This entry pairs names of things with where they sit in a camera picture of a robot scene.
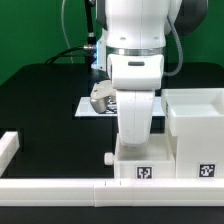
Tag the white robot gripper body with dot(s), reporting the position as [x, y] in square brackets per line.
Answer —
[135, 79]

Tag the large white drawer cabinet box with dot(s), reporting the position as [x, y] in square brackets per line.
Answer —
[195, 125]

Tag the small white drawer with knob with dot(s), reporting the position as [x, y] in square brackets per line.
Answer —
[156, 160]

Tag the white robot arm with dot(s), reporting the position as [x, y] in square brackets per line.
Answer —
[136, 32]

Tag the black vertical pole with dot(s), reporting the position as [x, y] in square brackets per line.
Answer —
[91, 38]

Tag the white sheet with fiducial markers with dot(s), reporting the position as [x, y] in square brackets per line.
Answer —
[85, 109]

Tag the white left barrier block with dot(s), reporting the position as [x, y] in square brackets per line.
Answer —
[9, 144]

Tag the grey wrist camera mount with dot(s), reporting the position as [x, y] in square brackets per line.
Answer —
[101, 93]

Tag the white front barrier rail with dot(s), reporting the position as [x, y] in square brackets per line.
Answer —
[111, 192]

